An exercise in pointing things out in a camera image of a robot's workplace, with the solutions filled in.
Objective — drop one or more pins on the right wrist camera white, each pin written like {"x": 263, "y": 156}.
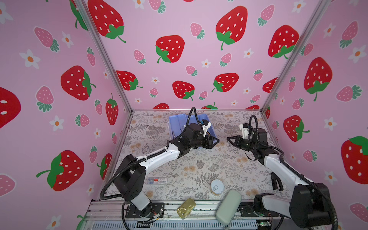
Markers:
{"x": 245, "y": 130}

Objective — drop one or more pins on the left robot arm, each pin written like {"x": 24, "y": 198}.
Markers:
{"x": 131, "y": 174}

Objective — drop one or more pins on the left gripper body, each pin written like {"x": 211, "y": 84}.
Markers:
{"x": 204, "y": 143}

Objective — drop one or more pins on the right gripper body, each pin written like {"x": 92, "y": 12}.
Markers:
{"x": 245, "y": 144}

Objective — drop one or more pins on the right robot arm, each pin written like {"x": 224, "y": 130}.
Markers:
{"x": 310, "y": 205}

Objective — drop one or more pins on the gold sardine tin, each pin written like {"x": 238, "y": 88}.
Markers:
{"x": 185, "y": 208}

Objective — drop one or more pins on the aluminium front rail frame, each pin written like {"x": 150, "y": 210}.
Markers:
{"x": 109, "y": 216}

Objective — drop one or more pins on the white tool box pink handle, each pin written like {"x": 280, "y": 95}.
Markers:
{"x": 178, "y": 123}

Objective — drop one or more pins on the grey green glasses case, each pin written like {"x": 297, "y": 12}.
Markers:
{"x": 228, "y": 207}

